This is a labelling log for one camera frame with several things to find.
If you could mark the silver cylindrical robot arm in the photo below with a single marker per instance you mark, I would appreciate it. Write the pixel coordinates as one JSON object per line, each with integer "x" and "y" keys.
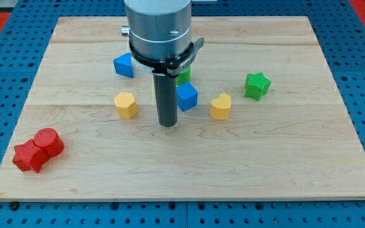
{"x": 159, "y": 29}

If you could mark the yellow hexagon block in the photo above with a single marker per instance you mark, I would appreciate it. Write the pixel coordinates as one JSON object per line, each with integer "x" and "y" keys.
{"x": 126, "y": 105}

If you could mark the wooden board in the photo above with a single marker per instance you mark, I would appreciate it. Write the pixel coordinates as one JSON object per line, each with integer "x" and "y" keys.
{"x": 297, "y": 143}

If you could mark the blue cube block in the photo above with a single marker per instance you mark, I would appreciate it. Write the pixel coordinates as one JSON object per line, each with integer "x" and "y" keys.
{"x": 187, "y": 96}

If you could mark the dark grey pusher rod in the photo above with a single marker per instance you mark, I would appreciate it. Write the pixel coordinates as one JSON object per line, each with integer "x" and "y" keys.
{"x": 166, "y": 99}

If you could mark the green block behind rod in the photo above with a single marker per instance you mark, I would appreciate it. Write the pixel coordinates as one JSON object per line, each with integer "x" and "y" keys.
{"x": 184, "y": 76}

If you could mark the yellow heart block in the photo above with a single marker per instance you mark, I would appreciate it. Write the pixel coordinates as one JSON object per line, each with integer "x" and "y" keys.
{"x": 220, "y": 107}

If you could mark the blue triangle block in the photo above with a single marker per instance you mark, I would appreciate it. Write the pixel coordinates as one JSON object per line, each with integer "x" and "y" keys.
{"x": 123, "y": 65}

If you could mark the green star block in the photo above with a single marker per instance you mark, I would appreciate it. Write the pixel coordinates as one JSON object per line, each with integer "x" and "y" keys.
{"x": 256, "y": 86}

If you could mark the red cylinder block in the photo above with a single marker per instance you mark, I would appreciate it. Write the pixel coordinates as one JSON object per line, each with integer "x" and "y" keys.
{"x": 49, "y": 140}

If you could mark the red star block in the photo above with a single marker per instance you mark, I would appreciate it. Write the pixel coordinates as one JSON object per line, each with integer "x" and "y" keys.
{"x": 28, "y": 157}

